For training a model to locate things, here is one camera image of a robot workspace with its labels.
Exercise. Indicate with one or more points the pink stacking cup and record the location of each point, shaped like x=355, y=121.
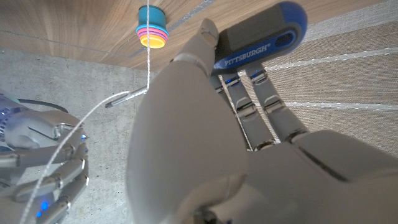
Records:
x=157, y=30

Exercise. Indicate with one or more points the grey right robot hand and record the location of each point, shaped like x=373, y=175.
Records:
x=37, y=140

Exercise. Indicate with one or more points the orange stacking cup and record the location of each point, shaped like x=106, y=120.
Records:
x=158, y=39

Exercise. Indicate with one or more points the teal stacking cup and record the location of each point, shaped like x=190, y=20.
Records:
x=154, y=17

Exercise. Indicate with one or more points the purple stacking cup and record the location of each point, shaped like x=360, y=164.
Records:
x=158, y=35

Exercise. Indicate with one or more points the yellow stacking cup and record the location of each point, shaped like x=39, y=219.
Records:
x=157, y=43

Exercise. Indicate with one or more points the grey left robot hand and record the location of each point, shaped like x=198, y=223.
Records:
x=186, y=140

